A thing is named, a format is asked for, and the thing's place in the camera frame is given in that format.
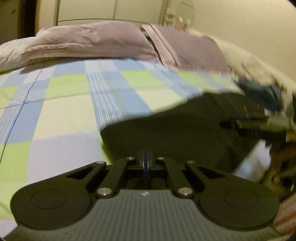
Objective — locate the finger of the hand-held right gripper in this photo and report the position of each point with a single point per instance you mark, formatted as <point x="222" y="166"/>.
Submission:
<point x="249" y="122"/>
<point x="252" y="133"/>

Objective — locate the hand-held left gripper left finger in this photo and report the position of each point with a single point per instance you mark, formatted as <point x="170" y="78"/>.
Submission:
<point x="141" y="162"/>

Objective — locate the oval mirror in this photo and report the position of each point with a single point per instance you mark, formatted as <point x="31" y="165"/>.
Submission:
<point x="187" y="9"/>

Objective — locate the checkered bed sheet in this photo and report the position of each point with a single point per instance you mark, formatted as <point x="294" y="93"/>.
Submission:
<point x="57" y="115"/>

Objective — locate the large purple pillow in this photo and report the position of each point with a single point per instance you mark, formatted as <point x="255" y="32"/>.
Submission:
<point x="192" y="48"/>

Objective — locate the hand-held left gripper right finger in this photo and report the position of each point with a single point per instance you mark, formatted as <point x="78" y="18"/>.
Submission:
<point x="150" y="162"/>

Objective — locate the black pants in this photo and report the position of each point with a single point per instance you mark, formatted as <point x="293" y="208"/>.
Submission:
<point x="185" y="134"/>

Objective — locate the white padded headboard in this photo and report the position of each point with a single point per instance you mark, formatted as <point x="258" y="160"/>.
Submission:
<point x="242" y="58"/>

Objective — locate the pink tissue box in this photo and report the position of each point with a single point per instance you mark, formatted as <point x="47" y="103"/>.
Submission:
<point x="181" y="25"/>

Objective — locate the cream wardrobe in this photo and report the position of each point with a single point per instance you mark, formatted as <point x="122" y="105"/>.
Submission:
<point x="104" y="9"/>

